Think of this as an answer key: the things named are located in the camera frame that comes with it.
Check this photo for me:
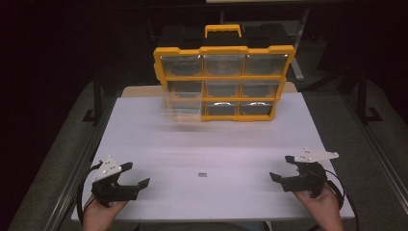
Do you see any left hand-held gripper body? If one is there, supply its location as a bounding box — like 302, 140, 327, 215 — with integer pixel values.
90, 156, 140, 208

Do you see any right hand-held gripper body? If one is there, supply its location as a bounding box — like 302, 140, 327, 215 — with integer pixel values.
280, 146, 340, 198

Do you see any clear plastic drawer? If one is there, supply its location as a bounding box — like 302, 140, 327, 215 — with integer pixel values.
161, 80, 205, 123

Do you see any yellow black organizer cabinet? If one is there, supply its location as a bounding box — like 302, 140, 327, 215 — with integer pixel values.
152, 22, 297, 123

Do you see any person's left hand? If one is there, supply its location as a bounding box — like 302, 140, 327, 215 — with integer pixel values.
82, 195, 130, 231

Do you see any person's right hand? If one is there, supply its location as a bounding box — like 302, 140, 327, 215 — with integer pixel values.
293, 183, 344, 231

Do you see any black metal stand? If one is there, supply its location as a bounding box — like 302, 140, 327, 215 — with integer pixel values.
356, 65, 385, 126
82, 71, 104, 127

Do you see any grey metal pole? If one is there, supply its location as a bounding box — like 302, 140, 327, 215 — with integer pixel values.
288, 8, 312, 82

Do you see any set of clear cabinet drawers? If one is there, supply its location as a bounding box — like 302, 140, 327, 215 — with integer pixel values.
160, 53, 290, 116

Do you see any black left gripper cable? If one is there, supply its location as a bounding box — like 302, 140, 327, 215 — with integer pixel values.
76, 161, 104, 225

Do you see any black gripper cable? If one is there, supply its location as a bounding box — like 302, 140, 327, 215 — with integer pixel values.
76, 161, 104, 225
307, 168, 361, 231

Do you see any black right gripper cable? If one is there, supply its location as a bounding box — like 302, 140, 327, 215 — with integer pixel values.
307, 168, 361, 231

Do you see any aluminium frame rail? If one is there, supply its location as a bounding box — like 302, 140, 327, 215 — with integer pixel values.
47, 95, 118, 231
341, 94, 408, 206

